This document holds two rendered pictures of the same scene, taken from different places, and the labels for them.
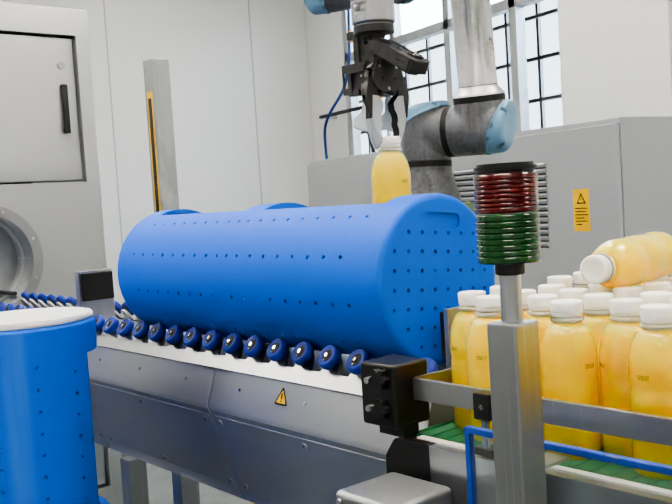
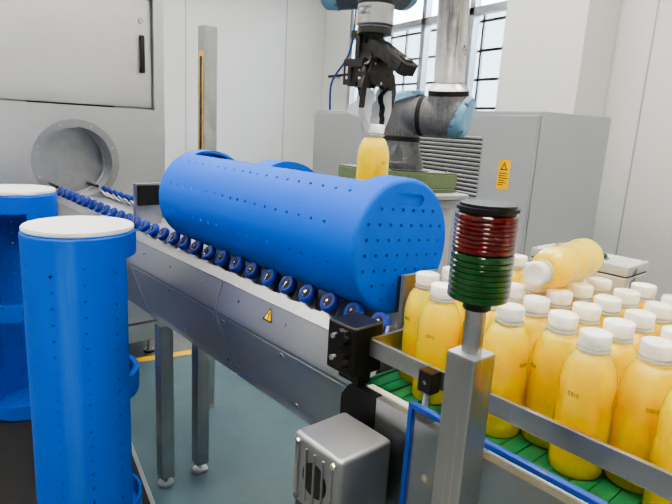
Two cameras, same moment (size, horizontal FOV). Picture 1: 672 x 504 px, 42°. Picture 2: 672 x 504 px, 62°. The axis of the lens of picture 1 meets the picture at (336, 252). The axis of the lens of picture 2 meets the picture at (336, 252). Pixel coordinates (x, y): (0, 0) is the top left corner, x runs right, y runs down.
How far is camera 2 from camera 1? 35 cm
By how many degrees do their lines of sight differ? 9
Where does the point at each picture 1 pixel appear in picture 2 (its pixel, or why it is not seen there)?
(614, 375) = (543, 377)
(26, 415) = (74, 303)
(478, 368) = (426, 344)
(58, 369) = (101, 270)
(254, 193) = (278, 124)
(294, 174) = (307, 114)
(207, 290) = (221, 223)
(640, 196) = (546, 170)
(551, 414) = not seen: hidden behind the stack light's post
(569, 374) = (504, 370)
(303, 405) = (283, 326)
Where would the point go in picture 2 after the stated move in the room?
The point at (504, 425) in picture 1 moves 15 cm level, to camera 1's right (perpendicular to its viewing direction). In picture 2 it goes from (449, 442) to (585, 449)
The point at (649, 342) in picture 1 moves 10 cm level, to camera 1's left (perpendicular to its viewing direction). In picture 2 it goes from (584, 365) to (505, 361)
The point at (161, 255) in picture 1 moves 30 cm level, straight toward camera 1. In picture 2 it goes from (190, 188) to (183, 203)
